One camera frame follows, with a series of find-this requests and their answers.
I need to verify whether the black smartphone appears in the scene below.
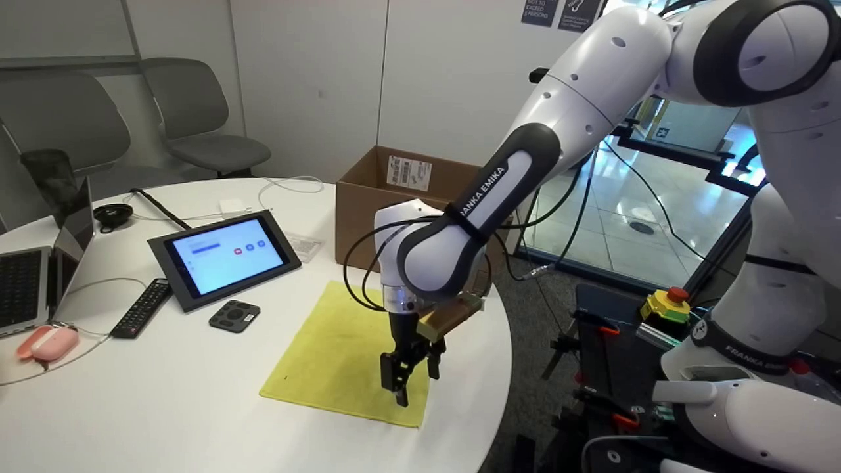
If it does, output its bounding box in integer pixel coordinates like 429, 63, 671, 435
208, 297, 263, 335

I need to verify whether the black remote control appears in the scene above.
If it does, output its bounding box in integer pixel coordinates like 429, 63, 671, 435
107, 276, 174, 342

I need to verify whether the brown cardboard box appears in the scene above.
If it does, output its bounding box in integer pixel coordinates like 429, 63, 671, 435
334, 143, 510, 297

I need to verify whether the black round desk device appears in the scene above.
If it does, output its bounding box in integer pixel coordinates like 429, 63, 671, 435
92, 201, 136, 234

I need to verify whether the dark wall poster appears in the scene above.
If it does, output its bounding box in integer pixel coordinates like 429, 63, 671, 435
556, 0, 606, 34
521, 0, 563, 29

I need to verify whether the grey office chair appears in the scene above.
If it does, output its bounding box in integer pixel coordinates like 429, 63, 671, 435
140, 55, 272, 181
0, 67, 192, 234

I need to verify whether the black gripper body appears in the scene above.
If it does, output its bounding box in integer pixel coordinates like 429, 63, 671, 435
385, 309, 425, 359

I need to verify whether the yellow towel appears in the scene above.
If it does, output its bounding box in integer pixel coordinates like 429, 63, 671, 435
258, 279, 433, 430

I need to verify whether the black table cable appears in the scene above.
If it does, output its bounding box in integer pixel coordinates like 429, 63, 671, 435
129, 185, 192, 234

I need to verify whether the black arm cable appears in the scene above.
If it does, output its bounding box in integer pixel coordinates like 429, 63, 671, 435
340, 138, 601, 314

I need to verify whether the black tablet with lit screen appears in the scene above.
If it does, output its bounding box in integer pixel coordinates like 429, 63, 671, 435
144, 208, 305, 314

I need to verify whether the yellow red emergency stop button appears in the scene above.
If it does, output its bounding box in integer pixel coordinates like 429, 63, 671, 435
638, 286, 697, 331

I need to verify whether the silver laptop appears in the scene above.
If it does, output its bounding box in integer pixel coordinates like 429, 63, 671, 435
0, 179, 98, 339

